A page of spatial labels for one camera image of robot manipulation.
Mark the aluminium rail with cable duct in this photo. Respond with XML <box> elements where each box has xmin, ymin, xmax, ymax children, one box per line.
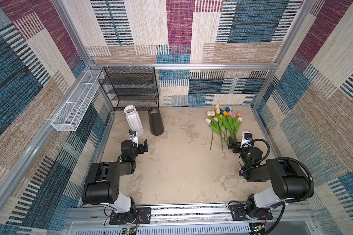
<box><xmin>61</xmin><ymin>201</ymin><xmax>321</xmax><ymax>235</ymax></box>

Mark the light pink tulip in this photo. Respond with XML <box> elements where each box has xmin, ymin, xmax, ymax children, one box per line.
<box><xmin>227</xmin><ymin>111</ymin><xmax>237</xmax><ymax>141</ymax></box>

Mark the orange yellow tulip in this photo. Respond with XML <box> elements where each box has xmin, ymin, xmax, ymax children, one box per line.
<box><xmin>223</xmin><ymin>111</ymin><xmax>233</xmax><ymax>137</ymax></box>

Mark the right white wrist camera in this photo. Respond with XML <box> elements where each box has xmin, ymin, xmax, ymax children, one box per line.
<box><xmin>241</xmin><ymin>131</ymin><xmax>253</xmax><ymax>148</ymax></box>

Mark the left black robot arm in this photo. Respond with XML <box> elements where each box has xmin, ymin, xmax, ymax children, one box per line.
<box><xmin>81</xmin><ymin>140</ymin><xmax>148</xmax><ymax>224</ymax></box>

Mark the pink tulip on table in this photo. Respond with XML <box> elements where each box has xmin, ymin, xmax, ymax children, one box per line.
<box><xmin>233</xmin><ymin>112</ymin><xmax>243</xmax><ymax>141</ymax></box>

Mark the white wire mesh basket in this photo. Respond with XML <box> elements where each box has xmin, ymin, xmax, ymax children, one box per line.
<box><xmin>52</xmin><ymin>70</ymin><xmax>101</xmax><ymax>132</ymax></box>

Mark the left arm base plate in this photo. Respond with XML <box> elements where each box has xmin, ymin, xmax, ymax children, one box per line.
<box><xmin>109</xmin><ymin>207</ymin><xmax>152</xmax><ymax>225</ymax></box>

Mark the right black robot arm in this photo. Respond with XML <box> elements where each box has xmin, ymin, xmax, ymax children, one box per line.
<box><xmin>228</xmin><ymin>132</ymin><xmax>314</xmax><ymax>220</ymax></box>

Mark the white ribbed ceramic vase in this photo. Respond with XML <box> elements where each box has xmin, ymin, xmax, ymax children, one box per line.
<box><xmin>124</xmin><ymin>105</ymin><xmax>144</xmax><ymax>136</ymax></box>

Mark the blue tulip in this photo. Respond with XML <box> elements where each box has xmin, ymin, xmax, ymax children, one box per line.
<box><xmin>225</xmin><ymin>106</ymin><xmax>236</xmax><ymax>139</ymax></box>

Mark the black cylindrical vase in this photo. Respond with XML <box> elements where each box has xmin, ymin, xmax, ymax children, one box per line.
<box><xmin>148</xmin><ymin>107</ymin><xmax>164</xmax><ymax>136</ymax></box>

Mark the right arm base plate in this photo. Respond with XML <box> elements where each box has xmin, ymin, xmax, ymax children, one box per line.
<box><xmin>228</xmin><ymin>204</ymin><xmax>274</xmax><ymax>221</ymax></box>

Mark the cream white tulip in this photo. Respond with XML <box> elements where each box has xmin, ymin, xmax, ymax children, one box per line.
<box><xmin>205</xmin><ymin>118</ymin><xmax>215</xmax><ymax>149</ymax></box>

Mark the black wire shelf rack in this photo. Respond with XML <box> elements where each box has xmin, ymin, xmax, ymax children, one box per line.
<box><xmin>98</xmin><ymin>67</ymin><xmax>160</xmax><ymax>111</ymax></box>

